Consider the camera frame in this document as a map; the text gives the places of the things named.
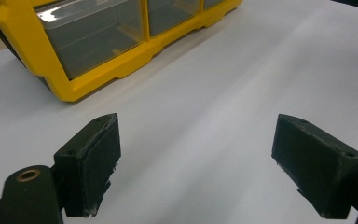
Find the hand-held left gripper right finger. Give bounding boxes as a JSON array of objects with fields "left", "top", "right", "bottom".
[{"left": 270, "top": 113, "right": 358, "bottom": 219}]

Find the yellow black drawer organizer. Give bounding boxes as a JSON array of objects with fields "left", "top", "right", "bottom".
[{"left": 0, "top": 0, "right": 244, "bottom": 103}]

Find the set of clear plastic drawers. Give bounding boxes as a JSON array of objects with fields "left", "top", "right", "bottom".
[{"left": 34, "top": 0, "right": 231, "bottom": 81}]

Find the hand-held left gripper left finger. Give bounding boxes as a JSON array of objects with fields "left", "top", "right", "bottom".
[{"left": 53, "top": 112, "right": 122, "bottom": 218}]

